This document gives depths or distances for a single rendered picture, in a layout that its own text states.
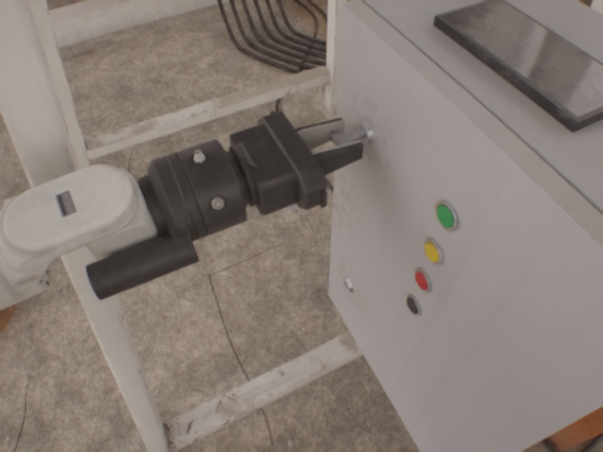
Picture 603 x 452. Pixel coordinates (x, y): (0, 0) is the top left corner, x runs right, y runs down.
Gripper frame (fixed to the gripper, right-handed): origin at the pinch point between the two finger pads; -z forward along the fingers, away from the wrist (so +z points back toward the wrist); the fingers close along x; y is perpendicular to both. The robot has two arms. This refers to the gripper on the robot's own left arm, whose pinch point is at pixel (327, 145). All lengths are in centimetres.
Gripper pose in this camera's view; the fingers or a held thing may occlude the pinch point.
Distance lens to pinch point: 49.9
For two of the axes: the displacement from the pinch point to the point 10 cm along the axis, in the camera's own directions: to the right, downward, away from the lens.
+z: -9.0, 3.6, -2.4
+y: 0.2, 6.0, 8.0
